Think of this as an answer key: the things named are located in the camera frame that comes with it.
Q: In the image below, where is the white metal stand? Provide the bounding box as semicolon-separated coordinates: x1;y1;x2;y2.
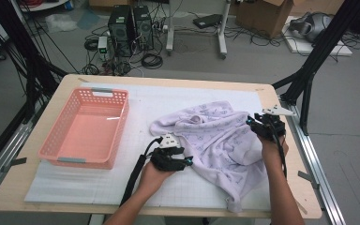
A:
165;0;232;60

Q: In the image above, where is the clear plastic bag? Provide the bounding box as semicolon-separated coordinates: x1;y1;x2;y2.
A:
45;12;79;34

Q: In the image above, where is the flat black device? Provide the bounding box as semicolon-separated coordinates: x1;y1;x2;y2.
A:
192;13;224;30

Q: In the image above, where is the thick black sleeved cable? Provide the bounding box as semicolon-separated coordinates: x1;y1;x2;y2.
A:
119;136;163;207

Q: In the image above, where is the white power box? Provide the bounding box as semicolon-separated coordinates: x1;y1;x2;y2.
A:
97;36;109;60

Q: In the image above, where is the black computer tower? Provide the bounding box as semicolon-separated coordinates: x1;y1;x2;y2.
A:
107;4;135;58
132;5;155;51

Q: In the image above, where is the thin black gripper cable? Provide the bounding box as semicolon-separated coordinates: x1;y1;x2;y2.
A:
270;120;289;179

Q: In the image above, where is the person's left hand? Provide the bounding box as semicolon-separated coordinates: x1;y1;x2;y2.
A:
136;161;176;201

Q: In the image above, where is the pink plastic basket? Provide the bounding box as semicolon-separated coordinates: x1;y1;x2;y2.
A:
37;87;129;171

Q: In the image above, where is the grey metal bracket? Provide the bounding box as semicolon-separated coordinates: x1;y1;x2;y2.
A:
297;170;322;190
1;157;27;173

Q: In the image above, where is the lilac printed towel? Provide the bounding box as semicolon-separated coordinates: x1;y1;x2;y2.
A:
149;100;268;214

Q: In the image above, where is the teal floor sheet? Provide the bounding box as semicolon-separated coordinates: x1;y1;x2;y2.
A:
76;8;101;31

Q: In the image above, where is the aluminium rail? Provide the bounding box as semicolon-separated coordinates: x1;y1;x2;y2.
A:
279;97;346;225
0;102;41;204

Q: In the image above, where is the black metal frame post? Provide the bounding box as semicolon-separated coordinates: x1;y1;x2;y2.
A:
0;0;68;123
271;0;360;136

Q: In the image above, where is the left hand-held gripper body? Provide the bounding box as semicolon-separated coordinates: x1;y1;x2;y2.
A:
149;133;186;173

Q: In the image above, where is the white grid mat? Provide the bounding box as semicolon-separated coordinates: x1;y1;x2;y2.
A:
23;82;278;210

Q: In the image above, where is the white foam board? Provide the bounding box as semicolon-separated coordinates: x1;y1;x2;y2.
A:
281;15;353;57

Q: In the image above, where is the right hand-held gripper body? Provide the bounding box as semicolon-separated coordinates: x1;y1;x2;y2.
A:
254;105;296;143

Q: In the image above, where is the white round table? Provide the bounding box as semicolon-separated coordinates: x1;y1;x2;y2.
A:
18;0;69;13

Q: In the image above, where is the person's right hand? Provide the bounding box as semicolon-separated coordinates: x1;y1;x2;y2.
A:
260;136;290;176

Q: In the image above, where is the grey rounded device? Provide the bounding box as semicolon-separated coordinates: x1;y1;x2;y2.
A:
289;11;334;43

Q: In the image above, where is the black floor cable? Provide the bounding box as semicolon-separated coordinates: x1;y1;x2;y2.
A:
224;26;284;48

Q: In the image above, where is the brown cardboard box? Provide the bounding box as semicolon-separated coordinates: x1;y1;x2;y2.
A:
235;0;294;39

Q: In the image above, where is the coiled black cable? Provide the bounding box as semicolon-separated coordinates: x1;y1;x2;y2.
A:
141;52;164;70
83;37;99;53

